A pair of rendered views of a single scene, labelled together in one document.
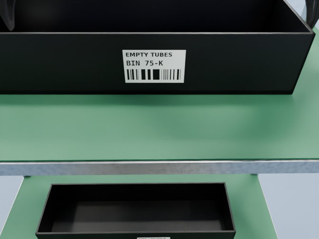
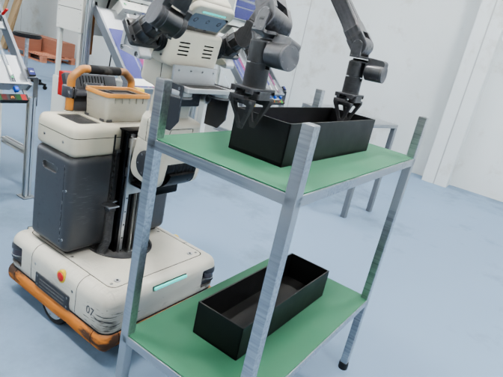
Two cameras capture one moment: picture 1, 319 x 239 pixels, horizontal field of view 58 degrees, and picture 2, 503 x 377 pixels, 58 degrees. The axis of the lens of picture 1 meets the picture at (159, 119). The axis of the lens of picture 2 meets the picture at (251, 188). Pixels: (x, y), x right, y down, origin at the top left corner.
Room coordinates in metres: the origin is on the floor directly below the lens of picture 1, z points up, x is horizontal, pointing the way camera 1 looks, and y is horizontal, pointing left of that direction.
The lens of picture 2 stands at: (1.10, -1.20, 1.24)
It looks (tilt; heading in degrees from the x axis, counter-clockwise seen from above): 18 degrees down; 122
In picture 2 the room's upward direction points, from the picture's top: 12 degrees clockwise
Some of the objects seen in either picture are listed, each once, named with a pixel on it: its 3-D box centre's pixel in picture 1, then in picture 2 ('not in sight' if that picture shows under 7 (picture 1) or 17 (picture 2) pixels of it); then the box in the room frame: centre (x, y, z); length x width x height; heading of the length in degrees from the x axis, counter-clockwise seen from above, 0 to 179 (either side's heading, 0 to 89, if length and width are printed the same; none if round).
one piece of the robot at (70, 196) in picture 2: not in sight; (113, 170); (-0.39, 0.06, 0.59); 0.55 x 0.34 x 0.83; 90
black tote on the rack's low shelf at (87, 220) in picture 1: (138, 215); (268, 298); (0.47, 0.07, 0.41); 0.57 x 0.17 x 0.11; 91
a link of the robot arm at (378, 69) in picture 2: not in sight; (370, 61); (0.51, 0.29, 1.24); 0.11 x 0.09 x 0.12; 1
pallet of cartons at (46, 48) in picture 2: not in sight; (42, 48); (-7.69, 4.11, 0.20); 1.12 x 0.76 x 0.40; 2
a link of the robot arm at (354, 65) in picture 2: not in sight; (357, 69); (0.48, 0.28, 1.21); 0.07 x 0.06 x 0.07; 1
